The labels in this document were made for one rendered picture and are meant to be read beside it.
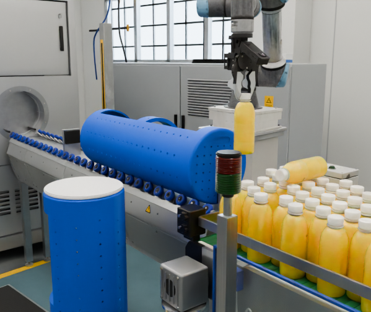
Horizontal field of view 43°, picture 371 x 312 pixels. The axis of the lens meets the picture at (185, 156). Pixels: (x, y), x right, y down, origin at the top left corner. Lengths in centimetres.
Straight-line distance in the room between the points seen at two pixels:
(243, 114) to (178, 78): 254
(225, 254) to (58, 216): 66
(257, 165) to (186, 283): 95
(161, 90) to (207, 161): 258
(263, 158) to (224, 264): 113
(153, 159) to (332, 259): 85
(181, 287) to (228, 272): 25
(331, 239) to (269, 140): 115
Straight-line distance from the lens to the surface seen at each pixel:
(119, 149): 202
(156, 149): 179
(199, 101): 389
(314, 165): 153
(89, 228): 161
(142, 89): 440
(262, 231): 136
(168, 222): 181
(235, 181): 112
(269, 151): 230
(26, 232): 358
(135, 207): 200
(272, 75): 221
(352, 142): 460
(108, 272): 169
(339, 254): 121
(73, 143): 281
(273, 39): 214
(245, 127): 155
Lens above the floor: 148
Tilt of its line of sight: 12 degrees down
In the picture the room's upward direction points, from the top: straight up
